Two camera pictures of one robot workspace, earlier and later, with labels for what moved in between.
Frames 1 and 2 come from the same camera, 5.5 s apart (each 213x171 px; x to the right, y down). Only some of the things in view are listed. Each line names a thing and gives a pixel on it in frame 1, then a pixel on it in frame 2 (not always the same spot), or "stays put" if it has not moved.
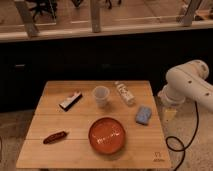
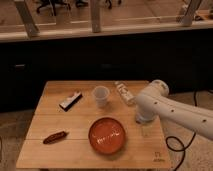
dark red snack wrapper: [55, 137] stays put
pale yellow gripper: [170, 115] to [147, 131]
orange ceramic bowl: [106, 135] stays put
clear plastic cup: [101, 93] stays put
